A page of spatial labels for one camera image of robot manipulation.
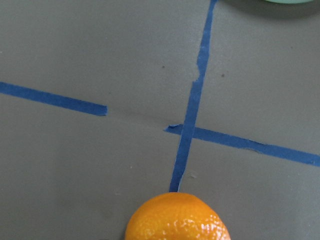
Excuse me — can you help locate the orange mandarin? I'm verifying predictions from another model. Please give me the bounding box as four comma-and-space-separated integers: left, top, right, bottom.
124, 192, 231, 240

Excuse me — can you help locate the green plate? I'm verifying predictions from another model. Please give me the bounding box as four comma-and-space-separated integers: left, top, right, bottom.
265, 0, 313, 4

